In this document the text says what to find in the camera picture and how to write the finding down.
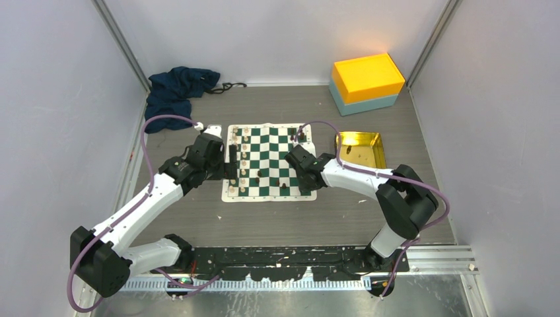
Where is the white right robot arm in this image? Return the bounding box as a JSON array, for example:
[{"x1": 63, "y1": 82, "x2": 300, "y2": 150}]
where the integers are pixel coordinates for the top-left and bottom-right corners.
[{"x1": 285, "y1": 145, "x2": 438, "y2": 271}]

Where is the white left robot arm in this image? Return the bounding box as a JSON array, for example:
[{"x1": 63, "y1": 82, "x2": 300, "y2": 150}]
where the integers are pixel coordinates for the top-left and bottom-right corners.
[{"x1": 70, "y1": 125, "x2": 227, "y2": 299}]

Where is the green white chess mat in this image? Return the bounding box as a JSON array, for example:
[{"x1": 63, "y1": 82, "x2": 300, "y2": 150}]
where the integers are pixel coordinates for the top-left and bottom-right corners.
[{"x1": 221, "y1": 123, "x2": 317, "y2": 203}]

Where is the gold metal tin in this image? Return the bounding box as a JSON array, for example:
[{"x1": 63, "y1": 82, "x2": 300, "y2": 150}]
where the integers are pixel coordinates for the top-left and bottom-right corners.
[{"x1": 334, "y1": 131, "x2": 386, "y2": 169}]

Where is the dark blue cloth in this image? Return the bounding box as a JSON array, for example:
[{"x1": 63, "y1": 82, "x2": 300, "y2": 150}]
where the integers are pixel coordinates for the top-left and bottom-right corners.
[{"x1": 145, "y1": 66, "x2": 221, "y2": 120}]

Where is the yellow and blue box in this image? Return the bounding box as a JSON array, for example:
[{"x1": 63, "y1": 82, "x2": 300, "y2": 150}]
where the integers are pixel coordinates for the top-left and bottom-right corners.
[{"x1": 329, "y1": 53, "x2": 405, "y2": 116}]

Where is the black cord on table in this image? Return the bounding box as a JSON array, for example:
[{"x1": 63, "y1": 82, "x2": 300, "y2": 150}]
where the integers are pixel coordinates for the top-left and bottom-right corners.
[{"x1": 206, "y1": 82, "x2": 248, "y2": 95}]

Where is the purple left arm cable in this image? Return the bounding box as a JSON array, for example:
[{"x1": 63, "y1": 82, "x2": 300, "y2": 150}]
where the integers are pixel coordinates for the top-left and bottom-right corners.
[{"x1": 66, "y1": 114, "x2": 205, "y2": 313}]

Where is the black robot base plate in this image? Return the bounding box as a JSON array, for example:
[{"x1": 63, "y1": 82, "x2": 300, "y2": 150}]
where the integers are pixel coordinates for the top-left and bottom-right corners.
[{"x1": 163, "y1": 246, "x2": 409, "y2": 295}]

